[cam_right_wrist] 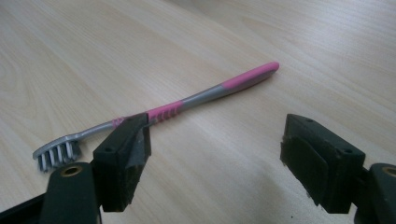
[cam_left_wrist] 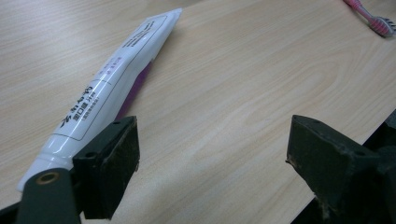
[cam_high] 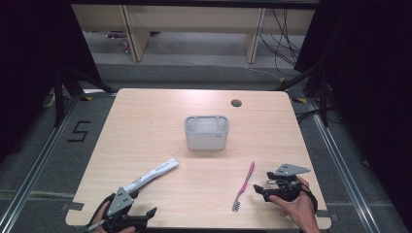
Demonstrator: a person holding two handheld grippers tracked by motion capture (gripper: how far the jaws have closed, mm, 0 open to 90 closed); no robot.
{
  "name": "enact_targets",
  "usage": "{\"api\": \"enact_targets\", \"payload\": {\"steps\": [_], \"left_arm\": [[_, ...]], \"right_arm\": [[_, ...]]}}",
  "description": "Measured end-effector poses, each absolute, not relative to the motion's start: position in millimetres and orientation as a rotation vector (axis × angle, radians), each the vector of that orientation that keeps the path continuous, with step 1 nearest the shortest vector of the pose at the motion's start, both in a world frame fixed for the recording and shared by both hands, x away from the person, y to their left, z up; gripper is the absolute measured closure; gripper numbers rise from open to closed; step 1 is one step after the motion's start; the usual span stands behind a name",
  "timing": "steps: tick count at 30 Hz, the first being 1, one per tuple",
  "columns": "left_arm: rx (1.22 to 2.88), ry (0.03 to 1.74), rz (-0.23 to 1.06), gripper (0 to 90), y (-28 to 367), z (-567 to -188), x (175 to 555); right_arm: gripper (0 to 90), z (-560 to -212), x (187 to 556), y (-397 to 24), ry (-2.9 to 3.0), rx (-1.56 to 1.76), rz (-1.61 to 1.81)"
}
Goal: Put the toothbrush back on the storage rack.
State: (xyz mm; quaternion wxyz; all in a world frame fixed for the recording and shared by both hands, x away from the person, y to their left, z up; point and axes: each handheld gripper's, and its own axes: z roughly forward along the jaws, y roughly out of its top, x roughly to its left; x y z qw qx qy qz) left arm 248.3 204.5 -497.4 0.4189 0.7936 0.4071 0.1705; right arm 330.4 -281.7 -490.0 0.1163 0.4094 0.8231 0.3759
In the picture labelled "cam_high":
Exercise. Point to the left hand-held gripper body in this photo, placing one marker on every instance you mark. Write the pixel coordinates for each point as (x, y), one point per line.
(120, 201)

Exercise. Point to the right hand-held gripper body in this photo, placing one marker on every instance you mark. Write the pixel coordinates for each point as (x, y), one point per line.
(288, 191)

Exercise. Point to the pink toothbrush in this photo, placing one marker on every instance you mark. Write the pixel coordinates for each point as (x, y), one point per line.
(247, 178)

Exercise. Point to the white toothpaste tube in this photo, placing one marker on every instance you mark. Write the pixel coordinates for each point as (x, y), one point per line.
(152, 174)

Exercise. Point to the white plastic holder box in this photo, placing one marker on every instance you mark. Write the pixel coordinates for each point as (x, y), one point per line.
(207, 139)

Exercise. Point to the person's right hand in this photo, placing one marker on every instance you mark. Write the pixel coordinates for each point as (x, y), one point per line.
(302, 210)

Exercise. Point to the person's left hand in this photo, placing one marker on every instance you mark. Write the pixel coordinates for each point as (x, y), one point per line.
(100, 216)

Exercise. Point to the grey tape strip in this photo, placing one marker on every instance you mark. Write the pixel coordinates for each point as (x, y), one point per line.
(73, 206)
(327, 215)

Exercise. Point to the yellow black floor tape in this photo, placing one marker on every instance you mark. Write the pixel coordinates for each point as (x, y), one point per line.
(299, 100)
(86, 98)

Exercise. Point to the round grey table grommet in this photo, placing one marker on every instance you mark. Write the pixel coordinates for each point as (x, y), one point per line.
(236, 103)

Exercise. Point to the black metal stand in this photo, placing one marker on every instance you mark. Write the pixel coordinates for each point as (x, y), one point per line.
(59, 97)
(324, 97)

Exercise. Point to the black curtain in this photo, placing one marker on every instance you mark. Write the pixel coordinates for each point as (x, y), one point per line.
(372, 81)
(32, 64)

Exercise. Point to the light wooden desk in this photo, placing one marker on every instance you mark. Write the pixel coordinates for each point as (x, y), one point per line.
(97, 17)

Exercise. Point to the black metal beam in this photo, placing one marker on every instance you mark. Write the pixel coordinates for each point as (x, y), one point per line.
(194, 3)

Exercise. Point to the metal floor rail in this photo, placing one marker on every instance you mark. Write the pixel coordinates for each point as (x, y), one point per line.
(340, 161)
(35, 165)

